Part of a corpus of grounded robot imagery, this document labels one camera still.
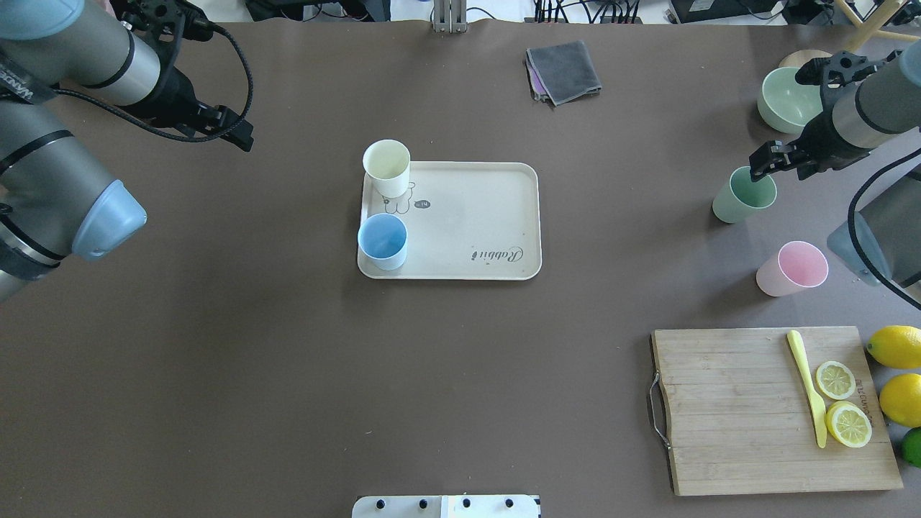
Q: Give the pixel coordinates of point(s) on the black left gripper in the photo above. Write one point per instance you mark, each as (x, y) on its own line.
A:
(175, 94)

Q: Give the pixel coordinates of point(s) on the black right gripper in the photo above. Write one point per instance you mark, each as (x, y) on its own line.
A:
(820, 143)

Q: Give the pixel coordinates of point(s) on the green cup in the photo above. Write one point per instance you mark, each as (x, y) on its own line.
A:
(742, 197)

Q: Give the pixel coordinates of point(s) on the pink cup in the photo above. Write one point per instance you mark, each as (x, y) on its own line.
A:
(795, 267)

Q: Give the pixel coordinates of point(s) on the cream cup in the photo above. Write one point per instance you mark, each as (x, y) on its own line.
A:
(387, 163)

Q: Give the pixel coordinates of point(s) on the blue cup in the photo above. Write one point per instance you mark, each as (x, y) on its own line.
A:
(383, 240)

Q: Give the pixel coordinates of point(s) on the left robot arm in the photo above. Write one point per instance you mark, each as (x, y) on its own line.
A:
(57, 198)

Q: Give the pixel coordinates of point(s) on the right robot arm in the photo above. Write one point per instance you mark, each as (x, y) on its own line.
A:
(864, 105)

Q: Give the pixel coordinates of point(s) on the cream rabbit tray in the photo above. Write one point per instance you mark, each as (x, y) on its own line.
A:
(465, 221)

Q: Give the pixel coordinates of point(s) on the green bowl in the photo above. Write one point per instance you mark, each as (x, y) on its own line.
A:
(784, 104)

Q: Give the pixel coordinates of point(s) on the wooden cup stand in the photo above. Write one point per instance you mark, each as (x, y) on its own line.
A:
(873, 27)

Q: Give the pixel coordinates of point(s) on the yellow plastic knife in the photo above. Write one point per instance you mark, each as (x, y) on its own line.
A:
(817, 406)

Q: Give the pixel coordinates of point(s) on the whole yellow lemon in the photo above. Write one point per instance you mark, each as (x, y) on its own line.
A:
(900, 399)
(896, 346)

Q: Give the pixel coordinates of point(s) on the grey folded cloth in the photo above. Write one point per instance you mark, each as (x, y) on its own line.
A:
(566, 70)

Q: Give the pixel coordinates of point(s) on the lemon slice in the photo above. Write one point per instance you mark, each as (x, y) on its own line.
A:
(848, 424)
(835, 380)

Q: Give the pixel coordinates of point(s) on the purple cloth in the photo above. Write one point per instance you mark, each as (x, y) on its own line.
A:
(539, 93)

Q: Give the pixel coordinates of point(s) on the wooden cutting board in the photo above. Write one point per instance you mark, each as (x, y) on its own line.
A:
(737, 419)

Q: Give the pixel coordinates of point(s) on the green lime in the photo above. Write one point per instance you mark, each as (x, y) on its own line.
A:
(910, 447)

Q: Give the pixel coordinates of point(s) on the aluminium frame post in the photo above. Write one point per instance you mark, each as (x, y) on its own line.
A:
(450, 16)

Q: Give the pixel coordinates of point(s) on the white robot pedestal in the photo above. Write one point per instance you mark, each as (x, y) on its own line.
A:
(463, 505)

